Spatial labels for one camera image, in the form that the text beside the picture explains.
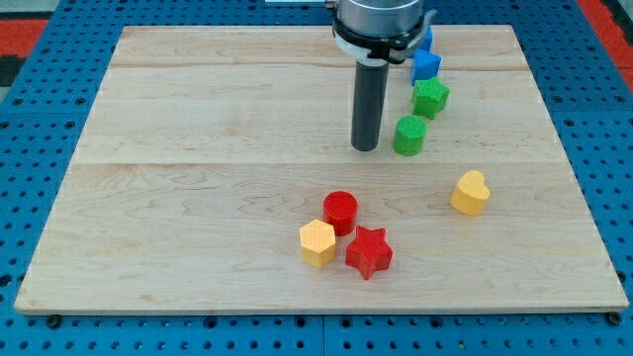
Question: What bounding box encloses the blue cube block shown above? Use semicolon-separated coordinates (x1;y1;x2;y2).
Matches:
410;49;442;85

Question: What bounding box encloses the light wooden board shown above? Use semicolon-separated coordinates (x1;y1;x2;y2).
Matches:
15;26;629;315

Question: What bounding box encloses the yellow hexagon block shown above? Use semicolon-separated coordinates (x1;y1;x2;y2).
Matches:
300;220;336;268

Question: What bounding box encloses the yellow heart block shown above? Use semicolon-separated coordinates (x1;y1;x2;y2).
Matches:
449;170;491;217

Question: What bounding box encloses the blue perforated base mat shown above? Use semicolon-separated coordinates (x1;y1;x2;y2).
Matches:
1;0;632;355

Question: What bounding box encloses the red star block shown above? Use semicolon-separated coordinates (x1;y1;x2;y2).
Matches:
345;225;394;280

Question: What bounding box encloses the red cylinder block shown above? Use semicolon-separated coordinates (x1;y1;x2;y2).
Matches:
322;191;358;236

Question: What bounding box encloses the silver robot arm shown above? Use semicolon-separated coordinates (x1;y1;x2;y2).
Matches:
332;0;437;151

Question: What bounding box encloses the green cylinder block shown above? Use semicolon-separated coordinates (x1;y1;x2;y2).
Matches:
393;115;427;156

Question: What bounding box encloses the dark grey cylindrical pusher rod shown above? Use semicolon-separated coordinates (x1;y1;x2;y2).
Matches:
351;62;389;151

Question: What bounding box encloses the blue block behind arm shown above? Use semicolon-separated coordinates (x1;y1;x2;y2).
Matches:
419;28;433;51

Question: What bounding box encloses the green star block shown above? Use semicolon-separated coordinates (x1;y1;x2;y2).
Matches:
411;77;450;120

